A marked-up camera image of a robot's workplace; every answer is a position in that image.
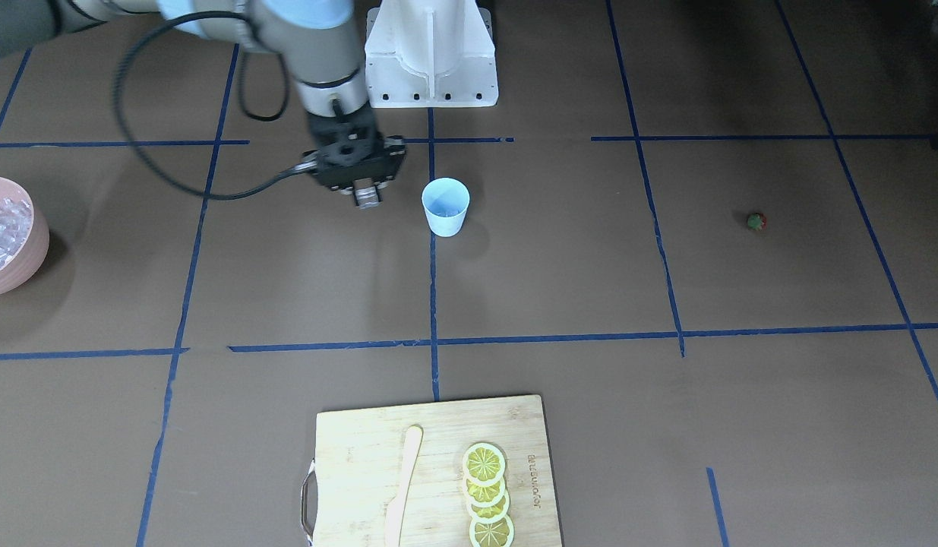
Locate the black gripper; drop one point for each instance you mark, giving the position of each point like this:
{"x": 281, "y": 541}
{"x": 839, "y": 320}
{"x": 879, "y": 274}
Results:
{"x": 367, "y": 193}

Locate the pile of clear ice cubes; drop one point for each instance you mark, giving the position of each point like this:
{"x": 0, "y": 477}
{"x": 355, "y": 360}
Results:
{"x": 16, "y": 220}

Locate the red strawberry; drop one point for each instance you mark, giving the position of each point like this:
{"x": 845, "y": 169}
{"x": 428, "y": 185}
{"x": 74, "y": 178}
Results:
{"x": 756, "y": 221}

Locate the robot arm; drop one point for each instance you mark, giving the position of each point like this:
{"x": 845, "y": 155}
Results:
{"x": 319, "y": 49}

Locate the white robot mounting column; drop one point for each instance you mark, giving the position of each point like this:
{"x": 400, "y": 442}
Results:
{"x": 431, "y": 54}

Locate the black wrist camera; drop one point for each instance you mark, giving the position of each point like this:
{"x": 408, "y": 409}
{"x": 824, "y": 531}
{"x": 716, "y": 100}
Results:
{"x": 360, "y": 155}

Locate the pink bowl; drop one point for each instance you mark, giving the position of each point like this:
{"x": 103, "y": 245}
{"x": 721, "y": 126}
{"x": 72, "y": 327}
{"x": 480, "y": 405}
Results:
{"x": 33, "y": 252}

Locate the light blue cup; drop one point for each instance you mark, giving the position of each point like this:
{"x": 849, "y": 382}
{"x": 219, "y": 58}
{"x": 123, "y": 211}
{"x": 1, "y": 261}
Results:
{"x": 445, "y": 202}

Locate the wooden cutting board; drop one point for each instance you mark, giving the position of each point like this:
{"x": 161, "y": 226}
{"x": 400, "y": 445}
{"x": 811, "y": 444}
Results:
{"x": 357, "y": 464}

